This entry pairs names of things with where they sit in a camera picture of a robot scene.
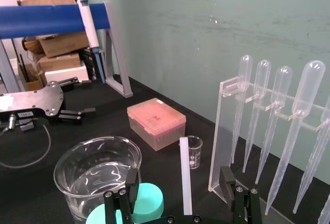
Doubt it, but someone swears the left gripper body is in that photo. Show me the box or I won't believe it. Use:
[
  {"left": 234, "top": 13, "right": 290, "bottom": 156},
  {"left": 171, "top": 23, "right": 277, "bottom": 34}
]
[{"left": 0, "top": 80, "right": 65, "bottom": 126}]

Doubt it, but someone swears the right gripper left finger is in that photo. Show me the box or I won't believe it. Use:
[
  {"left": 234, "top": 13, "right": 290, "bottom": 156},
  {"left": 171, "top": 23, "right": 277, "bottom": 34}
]
[{"left": 103, "top": 168, "right": 140, "bottom": 224}]

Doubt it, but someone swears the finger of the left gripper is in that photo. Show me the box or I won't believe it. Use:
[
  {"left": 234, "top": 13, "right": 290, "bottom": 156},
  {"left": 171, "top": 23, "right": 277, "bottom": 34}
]
[
  {"left": 59, "top": 77, "right": 93, "bottom": 92},
  {"left": 58, "top": 107, "right": 96, "bottom": 126}
]

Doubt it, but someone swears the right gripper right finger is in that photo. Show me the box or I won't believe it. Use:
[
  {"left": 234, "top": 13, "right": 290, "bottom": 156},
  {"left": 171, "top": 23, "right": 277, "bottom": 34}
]
[{"left": 219, "top": 166, "right": 263, "bottom": 224}]

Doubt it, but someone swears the white translucent stirring rod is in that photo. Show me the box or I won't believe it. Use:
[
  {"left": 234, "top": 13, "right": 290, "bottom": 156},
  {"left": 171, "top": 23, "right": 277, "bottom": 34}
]
[{"left": 178, "top": 136, "right": 194, "bottom": 216}]

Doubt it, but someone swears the white flat box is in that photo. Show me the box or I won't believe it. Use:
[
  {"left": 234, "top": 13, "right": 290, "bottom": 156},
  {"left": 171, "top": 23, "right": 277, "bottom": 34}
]
[{"left": 44, "top": 65, "right": 89, "bottom": 83}]

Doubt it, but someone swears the teal screw lid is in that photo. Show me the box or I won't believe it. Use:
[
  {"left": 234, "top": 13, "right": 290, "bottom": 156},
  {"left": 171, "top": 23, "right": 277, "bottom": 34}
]
[
  {"left": 130, "top": 182, "right": 165, "bottom": 222},
  {"left": 85, "top": 204, "right": 125, "bottom": 224}
]

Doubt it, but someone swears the black flat case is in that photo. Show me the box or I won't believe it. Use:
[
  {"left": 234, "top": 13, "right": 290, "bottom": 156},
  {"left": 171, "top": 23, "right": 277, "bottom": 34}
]
[{"left": 81, "top": 47, "right": 100, "bottom": 81}]

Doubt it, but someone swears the small open cardboard box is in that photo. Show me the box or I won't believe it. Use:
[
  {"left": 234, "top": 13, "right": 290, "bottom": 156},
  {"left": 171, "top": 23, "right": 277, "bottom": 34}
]
[{"left": 17, "top": 62, "right": 48, "bottom": 91}]

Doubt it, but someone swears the flat brown cardboard box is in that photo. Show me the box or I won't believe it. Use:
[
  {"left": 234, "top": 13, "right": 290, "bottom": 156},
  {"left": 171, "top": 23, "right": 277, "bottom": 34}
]
[{"left": 38, "top": 52, "right": 84, "bottom": 73}]

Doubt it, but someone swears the black table cloth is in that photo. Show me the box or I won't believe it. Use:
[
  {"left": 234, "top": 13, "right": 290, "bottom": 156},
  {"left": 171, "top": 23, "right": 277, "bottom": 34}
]
[{"left": 0, "top": 74, "right": 330, "bottom": 224}]

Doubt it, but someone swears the clear acrylic pipette rack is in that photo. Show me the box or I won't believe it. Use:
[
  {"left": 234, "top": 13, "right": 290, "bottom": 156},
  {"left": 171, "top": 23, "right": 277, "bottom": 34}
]
[{"left": 207, "top": 76, "right": 330, "bottom": 224}]

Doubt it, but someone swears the small glass beaker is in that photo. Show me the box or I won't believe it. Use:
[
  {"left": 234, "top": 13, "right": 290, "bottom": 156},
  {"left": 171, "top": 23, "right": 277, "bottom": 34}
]
[{"left": 186, "top": 135, "right": 203, "bottom": 170}]

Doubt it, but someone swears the large glass beaker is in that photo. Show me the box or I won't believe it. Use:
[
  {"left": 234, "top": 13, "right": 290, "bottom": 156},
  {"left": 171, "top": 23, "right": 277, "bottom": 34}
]
[{"left": 53, "top": 135, "right": 142, "bottom": 224}]

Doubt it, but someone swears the white and blue micropipette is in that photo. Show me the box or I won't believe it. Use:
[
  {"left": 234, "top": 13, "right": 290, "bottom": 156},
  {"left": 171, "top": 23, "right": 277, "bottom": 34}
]
[{"left": 74, "top": 0, "right": 107, "bottom": 84}]

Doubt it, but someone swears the blue and grey pipette stand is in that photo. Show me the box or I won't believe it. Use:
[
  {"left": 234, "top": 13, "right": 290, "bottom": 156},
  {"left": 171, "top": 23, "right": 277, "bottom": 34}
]
[{"left": 0, "top": 1, "right": 134, "bottom": 99}]

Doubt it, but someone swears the pink pipette tip box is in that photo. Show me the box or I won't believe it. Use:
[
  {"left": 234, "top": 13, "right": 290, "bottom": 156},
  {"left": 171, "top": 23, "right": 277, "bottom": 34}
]
[{"left": 126, "top": 98, "right": 187, "bottom": 153}]

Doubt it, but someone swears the large clear plastic transfer pipette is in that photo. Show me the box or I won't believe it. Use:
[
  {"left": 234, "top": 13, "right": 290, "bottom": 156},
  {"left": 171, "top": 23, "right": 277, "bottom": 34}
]
[
  {"left": 265, "top": 60, "right": 326, "bottom": 216},
  {"left": 293, "top": 99, "right": 330, "bottom": 215},
  {"left": 317, "top": 192, "right": 330, "bottom": 224}
]

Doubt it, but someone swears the grey cable with silver plug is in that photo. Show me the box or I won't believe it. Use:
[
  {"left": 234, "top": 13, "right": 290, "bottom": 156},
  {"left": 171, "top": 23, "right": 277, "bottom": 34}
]
[{"left": 0, "top": 114, "right": 52, "bottom": 169}]

